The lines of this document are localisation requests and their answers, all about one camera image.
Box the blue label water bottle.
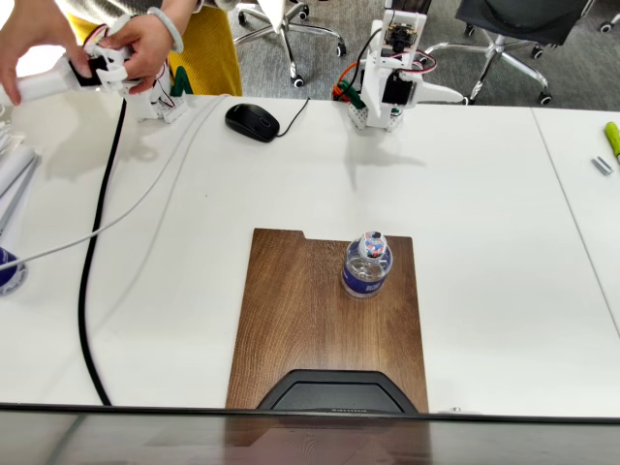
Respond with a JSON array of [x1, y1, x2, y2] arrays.
[[341, 231, 394, 300]]

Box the white leader arm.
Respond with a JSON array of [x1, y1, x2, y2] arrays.
[[16, 14, 190, 125]]

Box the person's left forearm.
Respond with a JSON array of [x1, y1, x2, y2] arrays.
[[159, 0, 207, 23]]

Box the person's left hand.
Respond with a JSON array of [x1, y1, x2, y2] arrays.
[[99, 16, 180, 96]]

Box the person's right hand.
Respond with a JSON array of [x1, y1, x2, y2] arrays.
[[0, 0, 94, 107]]

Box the green table clamp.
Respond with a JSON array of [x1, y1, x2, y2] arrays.
[[332, 79, 364, 109], [170, 65, 195, 97]]

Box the black bin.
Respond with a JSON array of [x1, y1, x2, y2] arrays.
[[387, 0, 433, 16]]

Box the black seat office chair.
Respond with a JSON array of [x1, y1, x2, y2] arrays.
[[423, 0, 600, 107]]

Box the black computer mouse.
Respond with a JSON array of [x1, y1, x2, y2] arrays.
[[224, 103, 281, 144]]

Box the yellow skirt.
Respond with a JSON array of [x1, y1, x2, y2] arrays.
[[65, 3, 244, 97]]

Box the green marker pen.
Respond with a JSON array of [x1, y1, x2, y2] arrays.
[[604, 121, 620, 161]]

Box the office chair caster leg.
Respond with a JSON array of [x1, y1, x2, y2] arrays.
[[599, 0, 620, 34]]

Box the brown wooden board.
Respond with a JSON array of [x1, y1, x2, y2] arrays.
[[225, 227, 430, 414]]

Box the black Philips monitor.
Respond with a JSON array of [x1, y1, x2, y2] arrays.
[[0, 369, 620, 465]]

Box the white paper stack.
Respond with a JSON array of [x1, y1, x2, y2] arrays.
[[0, 104, 43, 233]]

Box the blue and white cup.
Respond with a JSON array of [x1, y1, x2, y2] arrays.
[[0, 245, 29, 296]]

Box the orange cable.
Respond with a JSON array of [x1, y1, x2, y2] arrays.
[[334, 59, 363, 91]]

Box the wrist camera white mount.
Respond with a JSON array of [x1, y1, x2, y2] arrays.
[[381, 8, 427, 55]]

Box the thin black mouse cable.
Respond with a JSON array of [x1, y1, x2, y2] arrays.
[[275, 96, 312, 140]]

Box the pale green jade bracelet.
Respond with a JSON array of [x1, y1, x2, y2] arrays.
[[146, 5, 186, 55]]

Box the long white cable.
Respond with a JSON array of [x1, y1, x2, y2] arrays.
[[0, 94, 232, 272]]

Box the thick black cable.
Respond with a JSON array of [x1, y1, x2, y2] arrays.
[[78, 96, 128, 407]]

